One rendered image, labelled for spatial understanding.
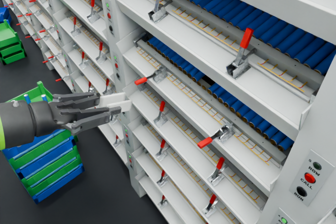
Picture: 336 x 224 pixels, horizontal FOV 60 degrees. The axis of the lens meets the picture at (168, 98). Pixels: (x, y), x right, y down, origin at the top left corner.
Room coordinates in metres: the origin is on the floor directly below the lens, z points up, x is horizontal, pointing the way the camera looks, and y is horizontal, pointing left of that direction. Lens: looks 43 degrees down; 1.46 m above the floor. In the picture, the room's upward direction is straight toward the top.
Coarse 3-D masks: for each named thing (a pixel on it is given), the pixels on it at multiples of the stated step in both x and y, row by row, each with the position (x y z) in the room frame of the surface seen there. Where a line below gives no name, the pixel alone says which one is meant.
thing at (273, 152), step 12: (144, 48) 0.76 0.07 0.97; (156, 60) 0.71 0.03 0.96; (180, 72) 0.64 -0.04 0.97; (192, 84) 0.59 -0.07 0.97; (192, 96) 0.56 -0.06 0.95; (204, 96) 0.54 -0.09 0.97; (216, 108) 0.50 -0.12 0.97; (228, 120) 0.47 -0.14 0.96; (240, 120) 0.46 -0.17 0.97; (252, 132) 0.42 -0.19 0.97; (264, 144) 0.39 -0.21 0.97; (276, 156) 0.36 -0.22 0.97
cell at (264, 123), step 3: (264, 120) 0.45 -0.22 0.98; (261, 123) 0.44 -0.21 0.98; (264, 123) 0.44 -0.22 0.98; (267, 123) 0.44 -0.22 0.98; (270, 123) 0.44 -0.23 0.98; (258, 126) 0.44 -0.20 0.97; (261, 126) 0.43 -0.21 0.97; (264, 126) 0.43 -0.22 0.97; (267, 126) 0.44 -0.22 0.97; (261, 129) 0.43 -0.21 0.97; (264, 129) 0.43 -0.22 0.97; (261, 132) 0.43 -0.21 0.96
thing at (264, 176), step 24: (120, 48) 0.79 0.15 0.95; (144, 72) 0.69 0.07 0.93; (168, 96) 0.59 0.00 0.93; (192, 120) 0.50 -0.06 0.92; (216, 120) 0.49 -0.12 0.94; (216, 144) 0.43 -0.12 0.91; (240, 144) 0.41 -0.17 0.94; (240, 168) 0.37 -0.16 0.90; (264, 168) 0.35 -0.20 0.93; (264, 192) 0.32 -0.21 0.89
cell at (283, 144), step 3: (285, 138) 0.40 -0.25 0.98; (288, 138) 0.40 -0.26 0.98; (282, 141) 0.39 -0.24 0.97; (285, 141) 0.39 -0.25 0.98; (288, 141) 0.39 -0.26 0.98; (291, 141) 0.39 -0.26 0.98; (279, 144) 0.39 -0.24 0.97; (282, 144) 0.39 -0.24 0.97; (285, 144) 0.38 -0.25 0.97; (288, 144) 0.38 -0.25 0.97; (282, 147) 0.38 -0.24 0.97; (285, 147) 0.38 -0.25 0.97
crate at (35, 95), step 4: (40, 84) 1.08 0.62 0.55; (36, 88) 1.08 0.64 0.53; (40, 88) 1.08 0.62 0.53; (44, 88) 1.08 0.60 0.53; (28, 92) 1.05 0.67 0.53; (32, 92) 1.06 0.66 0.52; (36, 92) 1.07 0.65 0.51; (40, 92) 1.09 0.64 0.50; (44, 92) 1.09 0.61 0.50; (48, 92) 1.05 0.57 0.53; (16, 96) 1.02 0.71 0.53; (20, 96) 1.02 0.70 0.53; (32, 96) 1.06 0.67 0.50; (36, 96) 1.07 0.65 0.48; (40, 96) 1.07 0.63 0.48; (48, 96) 1.06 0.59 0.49; (8, 100) 0.99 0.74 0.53; (32, 100) 1.04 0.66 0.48; (36, 100) 1.04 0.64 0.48; (40, 100) 1.04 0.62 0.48; (48, 100) 1.04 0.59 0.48
